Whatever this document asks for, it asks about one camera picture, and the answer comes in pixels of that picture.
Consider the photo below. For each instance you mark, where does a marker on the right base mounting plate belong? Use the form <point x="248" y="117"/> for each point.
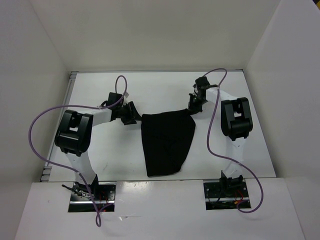
<point x="218" y="199"/>

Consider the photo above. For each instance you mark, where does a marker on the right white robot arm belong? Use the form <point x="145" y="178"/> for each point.
<point x="236" y="124"/>

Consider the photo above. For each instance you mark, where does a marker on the base mounting plate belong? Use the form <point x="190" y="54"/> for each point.
<point x="218" y="199"/>
<point x="80" y="201"/>

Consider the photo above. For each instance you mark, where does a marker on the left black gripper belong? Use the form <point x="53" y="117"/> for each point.
<point x="133" y="115"/>

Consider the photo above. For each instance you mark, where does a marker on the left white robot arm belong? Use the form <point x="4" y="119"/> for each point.
<point x="73" y="137"/>

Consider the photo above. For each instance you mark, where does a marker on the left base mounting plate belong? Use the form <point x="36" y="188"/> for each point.
<point x="80" y="201"/>

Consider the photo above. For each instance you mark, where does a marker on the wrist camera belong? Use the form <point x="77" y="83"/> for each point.
<point x="116" y="99"/>
<point x="201" y="83"/>

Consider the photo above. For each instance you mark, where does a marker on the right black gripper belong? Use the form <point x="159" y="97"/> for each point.
<point x="191" y="107"/>

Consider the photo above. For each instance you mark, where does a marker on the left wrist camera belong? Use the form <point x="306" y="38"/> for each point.
<point x="116" y="99"/>

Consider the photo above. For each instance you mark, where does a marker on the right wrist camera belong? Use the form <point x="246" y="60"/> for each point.
<point x="201" y="83"/>

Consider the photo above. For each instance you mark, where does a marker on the black skirt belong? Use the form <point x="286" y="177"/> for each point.
<point x="166" y="141"/>

